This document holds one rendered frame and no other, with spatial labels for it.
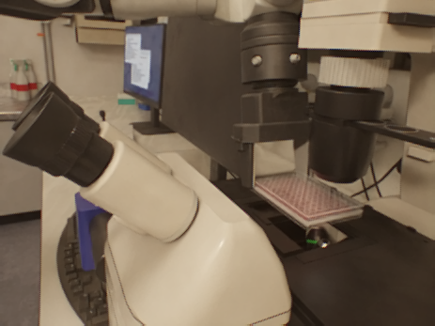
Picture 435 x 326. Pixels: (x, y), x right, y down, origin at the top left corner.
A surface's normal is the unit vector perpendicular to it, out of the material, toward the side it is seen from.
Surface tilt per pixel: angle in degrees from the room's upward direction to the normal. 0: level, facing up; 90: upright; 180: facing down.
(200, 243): 50
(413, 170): 100
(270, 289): 86
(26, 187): 90
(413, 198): 105
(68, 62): 90
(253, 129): 82
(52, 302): 0
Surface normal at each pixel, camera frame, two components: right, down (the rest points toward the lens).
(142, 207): 0.38, 0.36
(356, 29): -0.90, 0.09
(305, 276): 0.05, -0.95
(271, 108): 0.43, 0.08
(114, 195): 0.20, 0.54
